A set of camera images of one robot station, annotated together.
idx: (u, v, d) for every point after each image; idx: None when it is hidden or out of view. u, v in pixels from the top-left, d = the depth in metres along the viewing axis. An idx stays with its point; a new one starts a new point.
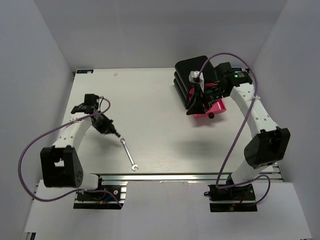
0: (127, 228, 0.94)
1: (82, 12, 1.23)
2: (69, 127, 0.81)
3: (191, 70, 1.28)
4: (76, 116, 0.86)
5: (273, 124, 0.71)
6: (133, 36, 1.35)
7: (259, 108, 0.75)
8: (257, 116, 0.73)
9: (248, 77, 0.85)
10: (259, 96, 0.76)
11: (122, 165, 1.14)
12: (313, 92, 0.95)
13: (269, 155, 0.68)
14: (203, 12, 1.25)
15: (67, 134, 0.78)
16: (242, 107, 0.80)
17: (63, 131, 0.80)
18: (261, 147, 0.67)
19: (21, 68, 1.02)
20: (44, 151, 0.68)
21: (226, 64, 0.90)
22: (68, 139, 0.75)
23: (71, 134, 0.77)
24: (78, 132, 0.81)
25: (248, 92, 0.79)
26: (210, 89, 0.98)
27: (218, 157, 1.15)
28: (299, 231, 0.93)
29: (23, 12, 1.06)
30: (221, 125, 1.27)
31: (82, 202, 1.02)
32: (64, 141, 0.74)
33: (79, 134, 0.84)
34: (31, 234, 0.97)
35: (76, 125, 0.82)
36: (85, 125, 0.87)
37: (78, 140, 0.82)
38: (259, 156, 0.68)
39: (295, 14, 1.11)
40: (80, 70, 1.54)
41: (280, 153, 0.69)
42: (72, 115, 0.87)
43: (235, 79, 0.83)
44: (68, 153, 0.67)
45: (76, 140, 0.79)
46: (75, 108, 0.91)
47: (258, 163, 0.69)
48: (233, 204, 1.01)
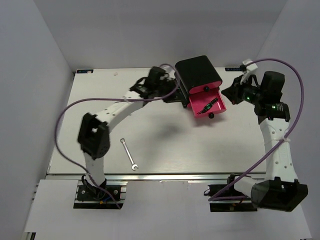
0: (128, 228, 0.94)
1: (81, 11, 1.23)
2: (118, 104, 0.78)
3: (191, 70, 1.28)
4: (130, 96, 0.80)
5: (294, 174, 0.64)
6: (133, 36, 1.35)
7: (285, 152, 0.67)
8: (277, 160, 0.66)
9: (287, 113, 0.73)
10: (290, 139, 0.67)
11: (122, 165, 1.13)
12: (313, 92, 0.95)
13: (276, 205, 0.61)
14: (203, 12, 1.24)
15: (112, 110, 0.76)
16: (266, 142, 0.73)
17: (112, 104, 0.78)
18: (270, 195, 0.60)
19: (21, 68, 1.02)
20: (86, 117, 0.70)
21: (281, 81, 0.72)
22: (108, 116, 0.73)
23: (115, 112, 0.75)
24: (123, 112, 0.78)
25: (279, 130, 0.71)
26: (249, 87, 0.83)
27: (218, 157, 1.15)
28: (298, 231, 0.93)
29: (22, 11, 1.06)
30: (222, 125, 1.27)
31: (82, 202, 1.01)
32: (105, 116, 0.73)
33: (126, 113, 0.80)
34: (31, 234, 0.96)
35: (124, 104, 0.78)
36: (135, 106, 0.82)
37: (120, 119, 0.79)
38: (264, 202, 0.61)
39: (295, 13, 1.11)
40: (80, 70, 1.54)
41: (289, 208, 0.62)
42: (127, 93, 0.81)
43: (271, 110, 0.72)
44: (100, 131, 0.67)
45: (118, 118, 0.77)
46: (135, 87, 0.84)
47: (260, 207, 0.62)
48: (234, 203, 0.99)
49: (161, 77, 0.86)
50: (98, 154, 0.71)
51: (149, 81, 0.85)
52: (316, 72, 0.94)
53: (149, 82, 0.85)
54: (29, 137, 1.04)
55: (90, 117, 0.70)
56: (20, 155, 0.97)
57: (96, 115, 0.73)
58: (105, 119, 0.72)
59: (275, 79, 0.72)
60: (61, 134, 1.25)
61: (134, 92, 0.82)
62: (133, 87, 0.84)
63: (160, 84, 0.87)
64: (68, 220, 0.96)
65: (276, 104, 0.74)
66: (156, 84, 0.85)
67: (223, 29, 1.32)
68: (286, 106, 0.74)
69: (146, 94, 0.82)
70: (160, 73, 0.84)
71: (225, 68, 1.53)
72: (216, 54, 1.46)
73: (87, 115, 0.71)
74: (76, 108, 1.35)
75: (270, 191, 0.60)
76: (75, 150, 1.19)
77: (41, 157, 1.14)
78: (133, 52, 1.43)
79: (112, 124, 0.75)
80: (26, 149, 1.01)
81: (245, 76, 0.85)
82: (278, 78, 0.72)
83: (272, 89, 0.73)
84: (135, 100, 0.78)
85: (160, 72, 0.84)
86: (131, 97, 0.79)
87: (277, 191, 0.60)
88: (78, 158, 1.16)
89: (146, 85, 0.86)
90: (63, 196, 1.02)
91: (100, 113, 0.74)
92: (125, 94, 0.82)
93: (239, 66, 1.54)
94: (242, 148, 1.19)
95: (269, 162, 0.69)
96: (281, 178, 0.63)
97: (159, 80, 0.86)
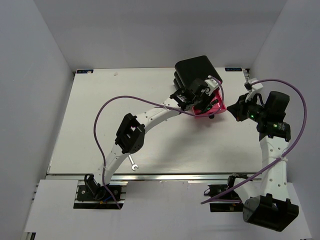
0: (128, 228, 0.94)
1: (81, 11, 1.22)
2: (158, 109, 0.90)
3: (191, 70, 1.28)
4: (169, 103, 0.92)
5: (286, 194, 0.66)
6: (133, 36, 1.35)
7: (280, 171, 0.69)
8: (271, 178, 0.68)
9: (287, 132, 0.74)
10: (287, 158, 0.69)
11: (122, 165, 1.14)
12: (313, 92, 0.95)
13: (266, 223, 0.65)
14: (203, 12, 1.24)
15: (151, 114, 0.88)
16: (264, 158, 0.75)
17: (151, 109, 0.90)
18: (261, 213, 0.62)
19: (21, 68, 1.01)
20: (128, 116, 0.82)
21: (285, 102, 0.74)
22: (147, 119, 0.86)
23: (153, 116, 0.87)
24: (159, 118, 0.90)
25: (278, 148, 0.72)
26: (254, 105, 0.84)
27: (218, 157, 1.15)
28: (298, 231, 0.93)
29: (22, 11, 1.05)
30: (222, 125, 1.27)
31: (82, 202, 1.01)
32: (144, 118, 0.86)
33: (161, 119, 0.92)
34: (31, 234, 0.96)
35: (162, 110, 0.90)
36: (170, 114, 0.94)
37: (155, 123, 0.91)
38: (255, 218, 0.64)
39: (294, 14, 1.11)
40: (80, 70, 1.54)
41: (278, 226, 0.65)
42: (167, 100, 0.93)
43: (272, 129, 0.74)
44: (137, 131, 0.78)
45: (154, 122, 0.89)
46: (175, 95, 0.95)
47: (251, 220, 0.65)
48: (234, 204, 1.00)
49: (202, 90, 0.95)
50: (131, 151, 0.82)
51: (190, 91, 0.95)
52: (315, 71, 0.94)
53: (189, 92, 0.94)
54: (30, 137, 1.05)
55: (132, 116, 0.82)
56: (20, 155, 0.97)
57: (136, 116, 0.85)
58: (143, 122, 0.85)
59: (279, 99, 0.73)
60: (61, 134, 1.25)
61: (174, 100, 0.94)
62: (173, 94, 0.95)
63: (199, 95, 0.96)
64: (68, 220, 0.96)
65: (278, 123, 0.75)
66: (195, 95, 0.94)
67: (223, 29, 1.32)
68: (287, 126, 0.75)
69: (184, 103, 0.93)
70: (201, 86, 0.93)
71: (225, 68, 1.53)
72: (215, 54, 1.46)
73: (129, 115, 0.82)
74: (76, 108, 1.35)
75: (261, 209, 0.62)
76: (75, 151, 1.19)
77: (42, 157, 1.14)
78: (133, 52, 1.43)
79: (148, 127, 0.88)
80: (26, 149, 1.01)
81: (250, 95, 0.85)
82: (282, 99, 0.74)
83: (275, 109, 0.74)
84: (172, 109, 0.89)
85: (201, 86, 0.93)
86: (170, 105, 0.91)
87: (269, 210, 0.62)
88: (78, 158, 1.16)
89: (186, 95, 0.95)
90: (63, 196, 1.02)
91: (140, 115, 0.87)
92: (165, 101, 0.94)
93: (239, 66, 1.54)
94: (242, 148, 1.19)
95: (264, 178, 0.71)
96: (274, 196, 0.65)
97: (199, 92, 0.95)
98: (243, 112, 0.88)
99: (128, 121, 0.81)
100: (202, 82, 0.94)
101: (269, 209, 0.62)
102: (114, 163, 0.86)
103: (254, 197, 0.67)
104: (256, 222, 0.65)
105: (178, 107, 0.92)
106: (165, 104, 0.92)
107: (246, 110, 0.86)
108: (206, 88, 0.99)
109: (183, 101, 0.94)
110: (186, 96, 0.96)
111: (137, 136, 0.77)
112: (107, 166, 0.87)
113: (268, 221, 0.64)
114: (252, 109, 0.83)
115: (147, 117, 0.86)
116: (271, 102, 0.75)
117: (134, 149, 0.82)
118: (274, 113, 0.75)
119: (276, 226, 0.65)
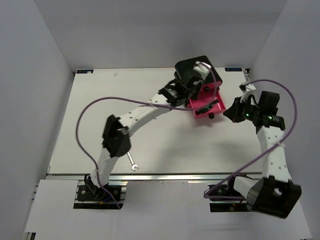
0: (128, 228, 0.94)
1: (81, 12, 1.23)
2: (144, 108, 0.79)
3: (190, 69, 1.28)
4: (157, 100, 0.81)
5: (288, 175, 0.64)
6: (133, 36, 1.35)
7: (280, 155, 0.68)
8: (272, 161, 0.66)
9: (282, 123, 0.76)
10: (284, 144, 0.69)
11: (122, 165, 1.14)
12: (313, 92, 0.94)
13: (271, 210, 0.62)
14: (203, 12, 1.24)
15: (136, 114, 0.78)
16: (262, 147, 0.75)
17: (136, 108, 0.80)
18: (264, 196, 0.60)
19: (21, 68, 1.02)
20: (111, 117, 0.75)
21: (276, 96, 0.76)
22: (131, 120, 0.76)
23: (138, 117, 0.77)
24: (146, 117, 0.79)
25: (275, 136, 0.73)
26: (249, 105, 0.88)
27: (218, 157, 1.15)
28: (298, 231, 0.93)
29: (22, 11, 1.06)
30: (221, 125, 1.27)
31: (82, 202, 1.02)
32: (128, 120, 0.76)
33: (149, 118, 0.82)
34: (31, 234, 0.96)
35: (148, 109, 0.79)
36: (159, 112, 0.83)
37: (142, 124, 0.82)
38: (259, 204, 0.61)
39: (294, 14, 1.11)
40: (80, 70, 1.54)
41: (284, 214, 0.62)
42: (155, 97, 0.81)
43: (267, 121, 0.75)
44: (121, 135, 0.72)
45: (140, 123, 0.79)
46: (164, 90, 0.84)
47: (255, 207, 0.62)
48: (233, 204, 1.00)
49: (195, 82, 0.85)
50: (117, 153, 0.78)
51: (181, 84, 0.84)
52: (316, 71, 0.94)
53: (181, 86, 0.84)
54: (29, 137, 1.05)
55: (114, 119, 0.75)
56: (20, 155, 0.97)
57: (119, 118, 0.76)
58: (127, 124, 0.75)
59: (271, 95, 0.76)
60: (61, 134, 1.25)
61: (162, 95, 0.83)
62: (163, 89, 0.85)
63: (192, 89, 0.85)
64: (68, 220, 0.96)
65: (273, 115, 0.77)
66: (188, 88, 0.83)
67: (223, 29, 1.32)
68: (281, 118, 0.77)
69: (175, 99, 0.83)
70: (194, 78, 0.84)
71: (225, 68, 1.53)
72: (215, 54, 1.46)
73: (111, 116, 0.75)
74: (76, 108, 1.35)
75: (264, 191, 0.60)
76: (75, 151, 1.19)
77: (42, 157, 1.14)
78: (133, 52, 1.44)
79: (132, 129, 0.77)
80: (26, 149, 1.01)
81: (245, 96, 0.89)
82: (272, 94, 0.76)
83: (267, 104, 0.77)
84: (161, 106, 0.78)
85: (193, 77, 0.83)
86: (157, 102, 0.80)
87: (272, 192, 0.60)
88: (78, 158, 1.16)
89: (177, 89, 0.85)
90: (63, 196, 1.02)
91: (123, 116, 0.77)
92: (152, 98, 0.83)
93: (239, 66, 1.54)
94: (242, 148, 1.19)
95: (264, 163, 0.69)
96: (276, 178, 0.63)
97: (192, 84, 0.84)
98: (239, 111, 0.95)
99: (110, 123, 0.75)
100: (194, 74, 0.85)
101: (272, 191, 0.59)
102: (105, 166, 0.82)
103: (256, 185, 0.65)
104: (260, 209, 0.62)
105: (167, 103, 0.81)
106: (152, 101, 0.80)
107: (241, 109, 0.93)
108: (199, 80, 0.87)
109: (174, 95, 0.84)
110: (178, 90, 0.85)
111: (121, 139, 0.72)
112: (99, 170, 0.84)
113: (272, 207, 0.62)
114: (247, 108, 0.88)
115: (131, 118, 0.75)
116: (263, 98, 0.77)
117: (121, 151, 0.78)
118: (266, 108, 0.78)
119: (282, 215, 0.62)
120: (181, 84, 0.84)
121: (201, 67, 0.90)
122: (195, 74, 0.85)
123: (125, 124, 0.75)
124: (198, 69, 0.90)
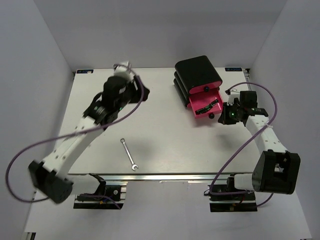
0: (127, 228, 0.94)
1: (81, 11, 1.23)
2: (70, 140, 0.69)
3: (191, 70, 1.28)
4: (83, 125, 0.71)
5: (283, 147, 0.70)
6: (133, 36, 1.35)
7: (270, 134, 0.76)
8: (267, 139, 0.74)
9: (265, 112, 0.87)
10: (272, 126, 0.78)
11: (122, 165, 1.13)
12: (313, 92, 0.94)
13: (278, 183, 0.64)
14: (203, 12, 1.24)
15: (62, 151, 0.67)
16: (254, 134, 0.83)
17: (61, 143, 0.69)
18: (270, 170, 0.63)
19: (21, 69, 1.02)
20: (32, 167, 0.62)
21: (253, 93, 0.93)
22: (58, 160, 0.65)
23: (65, 153, 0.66)
24: (76, 150, 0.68)
25: (262, 121, 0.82)
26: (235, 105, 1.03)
27: (218, 157, 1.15)
28: (298, 231, 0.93)
29: (22, 11, 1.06)
30: (221, 125, 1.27)
31: (82, 202, 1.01)
32: (54, 161, 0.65)
33: (80, 149, 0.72)
34: (31, 234, 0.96)
35: (76, 139, 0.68)
36: (93, 135, 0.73)
37: (76, 155, 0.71)
38: (266, 178, 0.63)
39: (294, 13, 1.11)
40: (80, 70, 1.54)
41: (291, 186, 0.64)
42: (80, 122, 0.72)
43: (251, 112, 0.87)
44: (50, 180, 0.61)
45: (71, 157, 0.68)
46: (90, 110, 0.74)
47: (264, 185, 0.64)
48: (234, 204, 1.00)
49: (122, 90, 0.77)
50: (57, 201, 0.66)
51: (106, 98, 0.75)
52: (316, 71, 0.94)
53: (107, 100, 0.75)
54: (29, 137, 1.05)
55: (37, 166, 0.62)
56: (21, 155, 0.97)
57: (43, 162, 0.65)
58: (54, 167, 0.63)
59: (249, 93, 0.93)
60: (61, 134, 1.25)
61: (89, 118, 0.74)
62: (88, 110, 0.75)
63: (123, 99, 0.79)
64: (68, 220, 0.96)
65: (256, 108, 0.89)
66: (116, 100, 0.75)
67: (223, 29, 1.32)
68: (263, 109, 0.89)
69: (105, 117, 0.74)
70: (118, 87, 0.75)
71: (225, 68, 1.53)
72: (215, 54, 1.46)
73: (33, 163, 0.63)
74: (76, 108, 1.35)
75: (268, 166, 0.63)
76: None
77: (42, 157, 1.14)
78: (133, 52, 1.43)
79: (64, 169, 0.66)
80: (27, 149, 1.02)
81: None
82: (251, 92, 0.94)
83: (247, 98, 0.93)
84: (89, 131, 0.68)
85: (116, 87, 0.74)
86: (84, 127, 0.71)
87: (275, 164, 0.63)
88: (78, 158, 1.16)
89: (105, 104, 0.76)
90: None
91: (49, 158, 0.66)
92: (79, 123, 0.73)
93: (239, 66, 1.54)
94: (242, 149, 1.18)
95: (260, 142, 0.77)
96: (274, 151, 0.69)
97: (119, 93, 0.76)
98: (226, 114, 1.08)
99: (34, 174, 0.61)
100: (117, 81, 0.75)
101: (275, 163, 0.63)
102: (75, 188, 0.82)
103: (257, 167, 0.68)
104: (269, 184, 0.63)
105: (96, 125, 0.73)
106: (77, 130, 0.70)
107: (228, 112, 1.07)
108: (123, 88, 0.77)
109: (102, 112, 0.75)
110: (106, 106, 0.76)
111: (51, 185, 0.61)
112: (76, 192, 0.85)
113: (278, 180, 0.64)
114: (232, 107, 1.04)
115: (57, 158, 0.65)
116: (243, 96, 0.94)
117: (60, 197, 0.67)
118: (247, 102, 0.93)
119: (288, 191, 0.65)
120: (106, 99, 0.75)
121: (119, 69, 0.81)
122: (120, 81, 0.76)
123: (51, 167, 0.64)
124: (118, 72, 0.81)
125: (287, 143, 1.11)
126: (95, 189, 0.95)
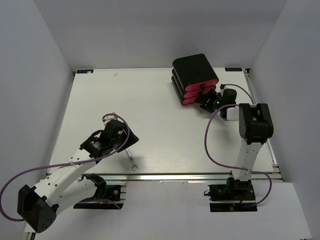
0: (127, 228, 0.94)
1: (81, 11, 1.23)
2: (63, 170, 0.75)
3: (189, 69, 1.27)
4: (79, 156, 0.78)
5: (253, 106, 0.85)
6: (133, 36, 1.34)
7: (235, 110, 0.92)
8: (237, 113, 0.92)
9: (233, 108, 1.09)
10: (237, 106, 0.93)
11: (121, 164, 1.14)
12: (313, 91, 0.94)
13: (259, 125, 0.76)
14: (203, 12, 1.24)
15: (55, 179, 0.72)
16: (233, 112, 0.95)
17: (55, 171, 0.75)
18: (248, 116, 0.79)
19: (20, 68, 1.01)
20: (23, 190, 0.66)
21: (233, 94, 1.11)
22: (50, 188, 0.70)
23: (57, 181, 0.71)
24: (68, 179, 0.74)
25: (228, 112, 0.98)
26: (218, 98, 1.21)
27: (214, 154, 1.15)
28: (299, 232, 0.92)
29: (22, 11, 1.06)
30: (216, 124, 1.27)
31: (82, 202, 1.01)
32: (45, 188, 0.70)
33: (72, 179, 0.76)
34: (31, 234, 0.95)
35: (70, 169, 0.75)
36: (85, 168, 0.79)
37: (67, 186, 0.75)
38: (247, 120, 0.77)
39: (294, 13, 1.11)
40: (80, 70, 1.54)
41: (269, 125, 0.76)
42: (76, 153, 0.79)
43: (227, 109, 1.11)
44: (37, 209, 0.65)
45: (62, 186, 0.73)
46: (86, 143, 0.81)
47: (248, 130, 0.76)
48: (233, 204, 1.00)
49: (120, 131, 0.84)
50: (38, 230, 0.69)
51: (105, 135, 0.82)
52: (315, 71, 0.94)
53: (105, 137, 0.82)
54: (30, 137, 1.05)
55: (29, 190, 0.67)
56: (20, 154, 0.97)
57: (35, 187, 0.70)
58: (44, 193, 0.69)
59: (230, 93, 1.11)
60: (61, 133, 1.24)
61: (85, 150, 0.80)
62: (85, 143, 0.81)
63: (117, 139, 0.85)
64: (68, 220, 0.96)
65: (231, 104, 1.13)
66: (113, 138, 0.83)
67: (223, 29, 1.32)
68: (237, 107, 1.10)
69: (99, 150, 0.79)
70: (118, 127, 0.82)
71: (225, 68, 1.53)
72: (215, 54, 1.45)
73: (25, 187, 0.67)
74: (76, 108, 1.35)
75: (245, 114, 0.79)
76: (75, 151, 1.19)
77: (41, 157, 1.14)
78: (133, 52, 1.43)
79: (53, 197, 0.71)
80: (27, 149, 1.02)
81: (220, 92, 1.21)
82: (231, 93, 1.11)
83: (228, 100, 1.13)
84: (83, 162, 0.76)
85: (117, 126, 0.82)
86: (78, 159, 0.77)
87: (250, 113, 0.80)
88: None
89: (101, 140, 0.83)
90: None
91: (41, 184, 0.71)
92: (74, 155, 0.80)
93: (239, 66, 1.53)
94: (234, 147, 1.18)
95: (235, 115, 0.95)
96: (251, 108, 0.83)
97: (116, 134, 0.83)
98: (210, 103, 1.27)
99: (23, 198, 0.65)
100: (117, 123, 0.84)
101: (248, 112, 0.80)
102: (64, 203, 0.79)
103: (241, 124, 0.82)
104: (252, 127, 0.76)
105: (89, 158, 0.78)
106: (72, 161, 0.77)
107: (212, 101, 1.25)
108: (120, 130, 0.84)
109: (98, 147, 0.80)
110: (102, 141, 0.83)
111: (39, 212, 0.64)
112: (66, 207, 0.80)
113: (258, 123, 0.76)
114: (217, 98, 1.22)
115: (49, 184, 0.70)
116: (226, 95, 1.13)
117: (42, 227, 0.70)
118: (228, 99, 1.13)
119: (269, 133, 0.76)
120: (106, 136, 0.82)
121: (108, 118, 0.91)
122: (119, 122, 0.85)
123: (42, 194, 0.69)
124: (109, 120, 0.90)
125: (287, 143, 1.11)
126: (93, 192, 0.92)
